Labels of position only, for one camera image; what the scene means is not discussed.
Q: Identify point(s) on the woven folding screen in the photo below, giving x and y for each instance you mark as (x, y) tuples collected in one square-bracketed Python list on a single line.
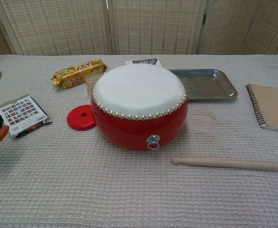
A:
[(153, 26)]

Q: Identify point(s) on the stamp print card box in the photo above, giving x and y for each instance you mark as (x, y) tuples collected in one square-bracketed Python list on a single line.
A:
[(22, 114)]

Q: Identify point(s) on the photo postcard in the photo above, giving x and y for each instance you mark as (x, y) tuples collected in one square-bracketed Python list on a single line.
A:
[(143, 61)]

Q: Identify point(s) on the kraft spiral notebook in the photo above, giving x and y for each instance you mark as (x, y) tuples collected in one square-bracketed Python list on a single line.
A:
[(274, 107)]

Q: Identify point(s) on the gold biscuit packet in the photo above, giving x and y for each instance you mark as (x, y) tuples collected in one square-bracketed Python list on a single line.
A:
[(79, 72)]

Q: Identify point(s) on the beige woven tablecloth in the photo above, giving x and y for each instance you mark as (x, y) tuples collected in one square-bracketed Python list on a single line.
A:
[(105, 185)]

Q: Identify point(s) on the red plastic disc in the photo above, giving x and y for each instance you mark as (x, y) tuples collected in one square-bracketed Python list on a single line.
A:
[(78, 121)]

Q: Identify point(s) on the stainless steel tray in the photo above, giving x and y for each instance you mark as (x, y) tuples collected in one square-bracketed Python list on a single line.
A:
[(205, 83)]

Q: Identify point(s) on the red drum with white head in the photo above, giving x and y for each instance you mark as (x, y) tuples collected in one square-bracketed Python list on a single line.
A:
[(139, 95)]

